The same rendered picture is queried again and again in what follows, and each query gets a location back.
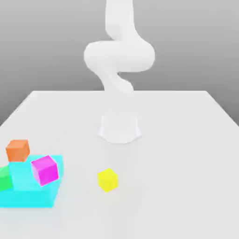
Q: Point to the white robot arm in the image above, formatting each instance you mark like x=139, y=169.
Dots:
x=119, y=56

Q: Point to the small yellow cube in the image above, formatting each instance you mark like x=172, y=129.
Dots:
x=107, y=180

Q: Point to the small magenta cube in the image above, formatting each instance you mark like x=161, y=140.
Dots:
x=45, y=170

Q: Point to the small orange cube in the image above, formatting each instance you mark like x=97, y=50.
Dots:
x=17, y=151

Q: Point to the small green cube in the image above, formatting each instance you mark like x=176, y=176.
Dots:
x=4, y=179

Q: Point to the large cyan box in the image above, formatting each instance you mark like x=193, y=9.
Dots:
x=26, y=196

